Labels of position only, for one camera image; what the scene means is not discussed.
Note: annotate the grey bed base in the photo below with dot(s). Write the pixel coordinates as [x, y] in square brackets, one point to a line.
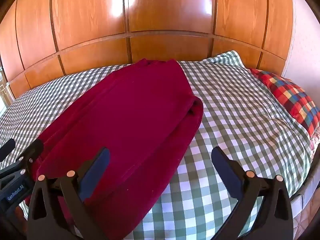
[303, 197]

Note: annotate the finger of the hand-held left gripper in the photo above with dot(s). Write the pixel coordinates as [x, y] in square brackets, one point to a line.
[33, 151]
[7, 148]

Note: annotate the wooden panelled wardrobe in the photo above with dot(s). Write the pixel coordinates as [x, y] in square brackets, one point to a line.
[162, 10]

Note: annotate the dark red fleece garment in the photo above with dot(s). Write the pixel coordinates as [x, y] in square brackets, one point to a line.
[130, 110]

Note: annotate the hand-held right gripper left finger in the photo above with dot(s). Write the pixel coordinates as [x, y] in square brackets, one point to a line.
[96, 172]

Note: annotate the floral pillow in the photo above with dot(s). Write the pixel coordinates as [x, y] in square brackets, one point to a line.
[315, 137]

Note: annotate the multicoloured plaid pillow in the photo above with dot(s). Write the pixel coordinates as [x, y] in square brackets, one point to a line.
[292, 95]

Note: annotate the green checkered bed sheet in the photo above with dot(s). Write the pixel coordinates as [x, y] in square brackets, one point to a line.
[237, 110]

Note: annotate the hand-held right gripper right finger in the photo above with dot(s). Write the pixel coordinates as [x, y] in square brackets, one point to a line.
[225, 173]

